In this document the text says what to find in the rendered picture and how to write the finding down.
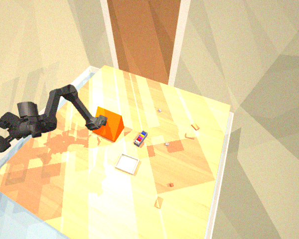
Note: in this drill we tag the white rectangular tray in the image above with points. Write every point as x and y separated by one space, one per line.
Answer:
127 163

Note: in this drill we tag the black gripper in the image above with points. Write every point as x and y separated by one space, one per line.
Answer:
14 134

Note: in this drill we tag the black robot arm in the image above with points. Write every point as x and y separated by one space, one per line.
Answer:
47 122

